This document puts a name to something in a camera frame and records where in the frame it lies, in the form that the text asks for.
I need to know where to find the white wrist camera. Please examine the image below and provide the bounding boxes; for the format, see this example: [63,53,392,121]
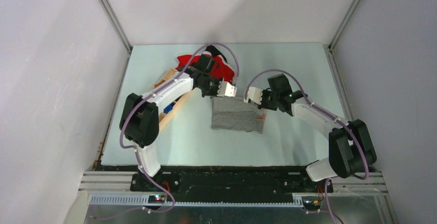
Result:
[217,81,237,97]
[244,87,263,105]

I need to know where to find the aluminium front frame rail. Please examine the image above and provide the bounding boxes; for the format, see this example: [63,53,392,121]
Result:
[79,167,388,206]

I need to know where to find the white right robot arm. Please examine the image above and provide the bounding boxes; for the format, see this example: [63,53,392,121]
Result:
[250,74,377,192]

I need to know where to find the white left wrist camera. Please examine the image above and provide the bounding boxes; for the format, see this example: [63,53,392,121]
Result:
[217,81,237,97]

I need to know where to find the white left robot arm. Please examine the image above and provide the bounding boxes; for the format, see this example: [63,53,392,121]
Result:
[120,53,223,192]

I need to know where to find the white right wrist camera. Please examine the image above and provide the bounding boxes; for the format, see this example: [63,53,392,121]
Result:
[244,87,263,105]

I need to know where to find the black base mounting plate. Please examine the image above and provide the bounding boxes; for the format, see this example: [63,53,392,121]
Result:
[130,166,326,203]

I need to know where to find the wooden compartment organizer box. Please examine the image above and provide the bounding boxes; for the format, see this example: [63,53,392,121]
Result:
[153,68,193,132]

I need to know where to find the blue rolled cloth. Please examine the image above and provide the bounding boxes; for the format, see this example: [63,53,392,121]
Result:
[163,103,175,114]

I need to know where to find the grey striped underwear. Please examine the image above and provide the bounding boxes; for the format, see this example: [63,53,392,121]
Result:
[211,96,266,134]

